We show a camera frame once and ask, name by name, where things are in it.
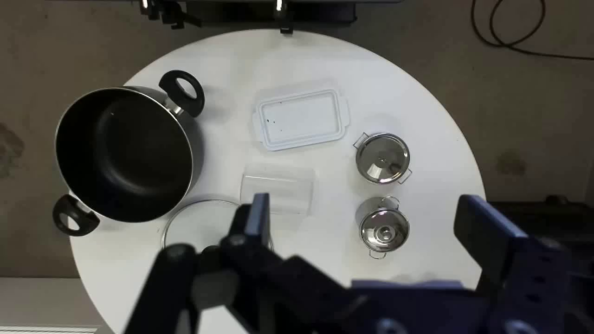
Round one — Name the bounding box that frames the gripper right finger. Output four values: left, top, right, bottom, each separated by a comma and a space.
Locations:
454, 194, 594, 334

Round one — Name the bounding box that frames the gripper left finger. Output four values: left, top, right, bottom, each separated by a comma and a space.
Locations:
122, 193, 368, 334

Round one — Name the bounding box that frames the round glass lid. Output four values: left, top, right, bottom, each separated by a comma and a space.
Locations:
161, 199, 279, 309

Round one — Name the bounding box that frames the small open steel pot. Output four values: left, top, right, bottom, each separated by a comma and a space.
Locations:
355, 196, 411, 259

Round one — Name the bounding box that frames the clear rectangular plastic lid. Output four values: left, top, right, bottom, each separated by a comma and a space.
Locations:
252, 88, 351, 152

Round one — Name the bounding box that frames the small steel pot with lid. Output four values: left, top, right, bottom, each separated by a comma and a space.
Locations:
353, 132, 413, 185

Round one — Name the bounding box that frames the black case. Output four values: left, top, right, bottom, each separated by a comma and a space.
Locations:
487, 195, 594, 260

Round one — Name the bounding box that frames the clear rectangular plastic container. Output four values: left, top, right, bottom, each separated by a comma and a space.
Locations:
240, 162, 316, 215

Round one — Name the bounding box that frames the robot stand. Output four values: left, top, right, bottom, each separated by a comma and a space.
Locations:
139, 0, 358, 35

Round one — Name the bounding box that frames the black pot with loop handles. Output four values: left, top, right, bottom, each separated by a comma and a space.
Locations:
52, 70, 206, 237

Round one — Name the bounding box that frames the black cable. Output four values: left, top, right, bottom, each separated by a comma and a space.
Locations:
471, 0, 594, 61

